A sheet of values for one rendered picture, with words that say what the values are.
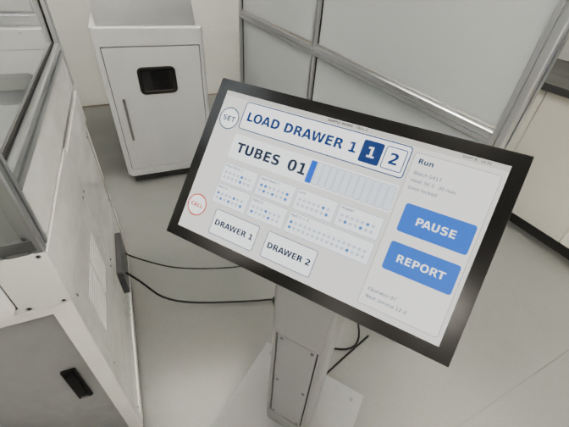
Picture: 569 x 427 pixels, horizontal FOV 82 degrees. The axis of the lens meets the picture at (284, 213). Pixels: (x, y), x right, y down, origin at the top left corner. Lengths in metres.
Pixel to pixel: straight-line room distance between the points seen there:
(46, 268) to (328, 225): 0.53
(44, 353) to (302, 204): 0.71
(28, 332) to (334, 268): 0.67
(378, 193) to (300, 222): 0.13
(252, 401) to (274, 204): 1.02
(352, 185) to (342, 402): 1.10
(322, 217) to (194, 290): 1.33
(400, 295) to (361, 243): 0.09
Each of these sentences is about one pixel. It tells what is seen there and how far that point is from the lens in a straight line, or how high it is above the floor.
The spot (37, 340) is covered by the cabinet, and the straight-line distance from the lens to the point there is 0.95.
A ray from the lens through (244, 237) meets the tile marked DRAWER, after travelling 0.58.
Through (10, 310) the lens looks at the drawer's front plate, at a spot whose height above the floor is 0.84.
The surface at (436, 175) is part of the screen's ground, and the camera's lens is 0.53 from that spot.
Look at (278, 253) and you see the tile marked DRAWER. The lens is 0.55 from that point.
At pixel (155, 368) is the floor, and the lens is 1.61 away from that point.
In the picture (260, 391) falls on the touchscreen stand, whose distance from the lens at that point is 1.47.
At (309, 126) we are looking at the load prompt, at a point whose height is 1.17.
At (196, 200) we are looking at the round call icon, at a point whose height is 1.02.
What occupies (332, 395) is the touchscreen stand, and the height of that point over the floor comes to 0.04.
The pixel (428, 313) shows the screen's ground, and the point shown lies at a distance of 0.53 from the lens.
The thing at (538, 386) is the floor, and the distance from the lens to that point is 1.93.
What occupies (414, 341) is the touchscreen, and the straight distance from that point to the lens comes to 0.53.
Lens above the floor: 1.40
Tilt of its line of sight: 39 degrees down
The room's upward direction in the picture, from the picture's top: 5 degrees clockwise
